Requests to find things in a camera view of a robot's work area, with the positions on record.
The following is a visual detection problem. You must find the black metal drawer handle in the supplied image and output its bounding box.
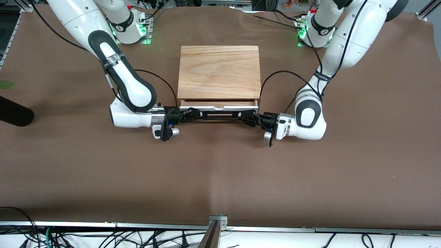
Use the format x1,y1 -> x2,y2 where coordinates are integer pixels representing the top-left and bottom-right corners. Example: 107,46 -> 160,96
198,111 -> 243,121

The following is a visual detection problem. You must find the white-fronted wooden drawer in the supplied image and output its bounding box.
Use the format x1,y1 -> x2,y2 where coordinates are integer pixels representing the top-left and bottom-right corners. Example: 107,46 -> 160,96
179,99 -> 259,113

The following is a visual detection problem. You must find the oak wooden drawer cabinet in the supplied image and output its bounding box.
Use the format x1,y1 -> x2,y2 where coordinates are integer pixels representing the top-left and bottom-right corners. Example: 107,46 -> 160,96
177,45 -> 262,108

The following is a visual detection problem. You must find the brown table cover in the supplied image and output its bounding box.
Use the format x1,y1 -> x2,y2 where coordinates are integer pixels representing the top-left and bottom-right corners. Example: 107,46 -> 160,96
0,3 -> 441,229

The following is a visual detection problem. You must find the black cylindrical object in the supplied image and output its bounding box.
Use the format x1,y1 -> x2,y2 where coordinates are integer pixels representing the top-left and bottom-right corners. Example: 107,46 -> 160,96
0,96 -> 34,127

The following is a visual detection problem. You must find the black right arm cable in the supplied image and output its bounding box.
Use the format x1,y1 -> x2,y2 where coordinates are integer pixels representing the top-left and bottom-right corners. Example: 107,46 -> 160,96
30,2 -> 178,108

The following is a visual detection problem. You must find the long black base cable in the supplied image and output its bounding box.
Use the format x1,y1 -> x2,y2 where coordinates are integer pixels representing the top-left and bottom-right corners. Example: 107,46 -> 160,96
238,9 -> 300,28

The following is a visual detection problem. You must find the short black base cable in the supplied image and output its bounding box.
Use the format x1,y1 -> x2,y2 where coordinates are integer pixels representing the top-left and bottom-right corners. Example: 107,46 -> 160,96
143,0 -> 166,23

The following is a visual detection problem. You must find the aluminium profile post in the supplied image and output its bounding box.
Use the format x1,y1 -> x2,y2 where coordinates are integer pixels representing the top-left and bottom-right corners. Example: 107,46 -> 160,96
198,215 -> 228,248

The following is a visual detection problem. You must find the aluminium table edge rail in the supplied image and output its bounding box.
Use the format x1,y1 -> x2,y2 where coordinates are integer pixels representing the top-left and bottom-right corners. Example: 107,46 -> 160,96
0,220 -> 441,236

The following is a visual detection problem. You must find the teal cable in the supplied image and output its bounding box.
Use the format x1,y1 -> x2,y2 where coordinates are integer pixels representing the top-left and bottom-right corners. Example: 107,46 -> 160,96
43,226 -> 53,248

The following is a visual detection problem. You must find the aluminium frame rail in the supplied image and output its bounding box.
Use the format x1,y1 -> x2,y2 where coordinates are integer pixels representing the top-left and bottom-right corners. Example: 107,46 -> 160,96
415,0 -> 441,22
0,14 -> 22,68

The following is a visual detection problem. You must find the black looped cable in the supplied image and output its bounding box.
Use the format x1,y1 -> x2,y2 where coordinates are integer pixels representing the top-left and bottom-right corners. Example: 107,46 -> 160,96
0,206 -> 38,248

